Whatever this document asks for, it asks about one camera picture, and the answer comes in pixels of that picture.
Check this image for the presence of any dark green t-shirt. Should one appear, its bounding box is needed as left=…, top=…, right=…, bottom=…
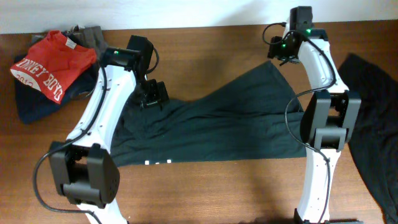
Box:
left=111, top=62, right=306, bottom=166

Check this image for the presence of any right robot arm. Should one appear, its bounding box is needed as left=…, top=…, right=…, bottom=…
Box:
left=267, top=6, right=361, bottom=223

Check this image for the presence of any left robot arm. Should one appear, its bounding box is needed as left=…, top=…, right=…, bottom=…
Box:
left=45, top=35, right=169, bottom=223

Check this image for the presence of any grey folded garment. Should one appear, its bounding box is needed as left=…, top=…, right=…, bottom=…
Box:
left=31, top=26, right=108, bottom=60

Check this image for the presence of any red folded printed t-shirt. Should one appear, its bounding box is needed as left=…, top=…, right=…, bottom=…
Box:
left=10, top=30, right=96, bottom=104

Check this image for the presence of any navy folded garment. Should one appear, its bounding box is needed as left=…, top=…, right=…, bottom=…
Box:
left=14, top=64, right=98, bottom=124

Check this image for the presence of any black garment at right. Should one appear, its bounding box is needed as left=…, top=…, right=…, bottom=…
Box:
left=338, top=54, right=397, bottom=223

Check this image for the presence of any right black cable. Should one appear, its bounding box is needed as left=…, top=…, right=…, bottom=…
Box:
left=262, top=21, right=338, bottom=224

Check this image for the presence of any black cable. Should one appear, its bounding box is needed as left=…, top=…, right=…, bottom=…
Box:
left=262, top=21, right=338, bottom=224
left=32, top=46, right=160, bottom=224

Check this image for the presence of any left black cable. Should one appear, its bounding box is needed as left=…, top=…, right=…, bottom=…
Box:
left=32, top=46, right=160, bottom=224

